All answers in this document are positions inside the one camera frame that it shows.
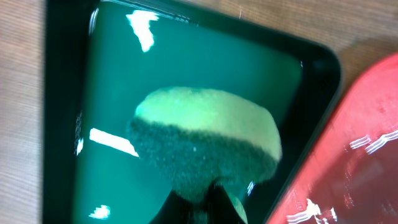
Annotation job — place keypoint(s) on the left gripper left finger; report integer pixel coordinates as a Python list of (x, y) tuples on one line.
[(175, 210)]

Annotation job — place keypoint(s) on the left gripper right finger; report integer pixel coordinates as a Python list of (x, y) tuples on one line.
[(219, 207)]

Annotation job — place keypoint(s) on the green sponge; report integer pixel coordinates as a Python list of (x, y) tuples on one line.
[(196, 138)]

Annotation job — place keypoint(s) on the red tray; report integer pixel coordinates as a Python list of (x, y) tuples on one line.
[(350, 176)]

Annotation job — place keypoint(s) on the green tray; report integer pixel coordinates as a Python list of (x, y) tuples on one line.
[(103, 57)]

